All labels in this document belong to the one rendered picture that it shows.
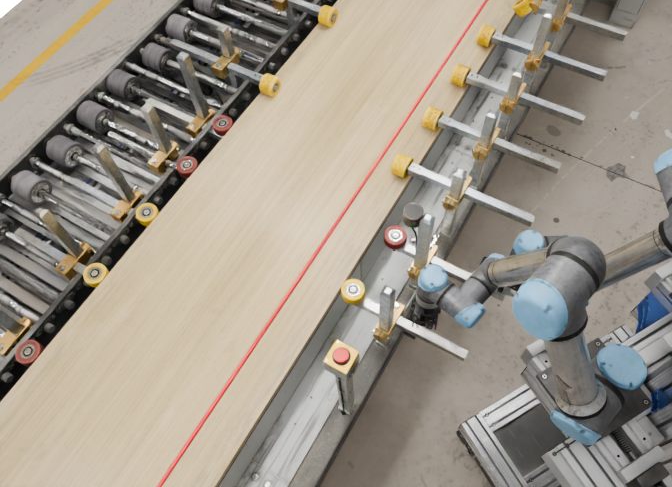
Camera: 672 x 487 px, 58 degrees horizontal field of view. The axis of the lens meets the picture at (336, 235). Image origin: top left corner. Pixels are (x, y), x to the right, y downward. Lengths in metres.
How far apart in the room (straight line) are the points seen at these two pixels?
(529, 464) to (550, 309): 1.44
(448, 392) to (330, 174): 1.17
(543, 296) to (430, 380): 1.66
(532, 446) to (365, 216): 1.15
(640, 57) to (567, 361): 3.03
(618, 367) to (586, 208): 1.86
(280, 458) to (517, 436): 0.99
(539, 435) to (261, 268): 1.31
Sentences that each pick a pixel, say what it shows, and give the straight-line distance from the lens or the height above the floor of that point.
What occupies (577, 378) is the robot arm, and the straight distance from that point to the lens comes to 1.47.
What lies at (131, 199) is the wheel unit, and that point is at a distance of 2.41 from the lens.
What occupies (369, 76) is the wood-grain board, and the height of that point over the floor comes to 0.90.
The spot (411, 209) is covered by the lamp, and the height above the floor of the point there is 1.17.
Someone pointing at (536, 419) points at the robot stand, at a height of 0.21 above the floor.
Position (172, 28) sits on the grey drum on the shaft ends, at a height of 0.83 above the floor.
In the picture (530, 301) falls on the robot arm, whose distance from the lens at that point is 1.26.
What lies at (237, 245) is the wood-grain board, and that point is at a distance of 2.13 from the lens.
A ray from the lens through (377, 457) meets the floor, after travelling 2.76.
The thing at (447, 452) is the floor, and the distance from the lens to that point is 2.79.
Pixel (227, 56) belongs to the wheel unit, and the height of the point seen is 0.98.
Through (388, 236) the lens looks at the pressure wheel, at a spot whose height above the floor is 0.91.
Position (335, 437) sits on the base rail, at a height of 0.70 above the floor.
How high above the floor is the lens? 2.72
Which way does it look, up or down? 60 degrees down
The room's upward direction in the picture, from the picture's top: 5 degrees counter-clockwise
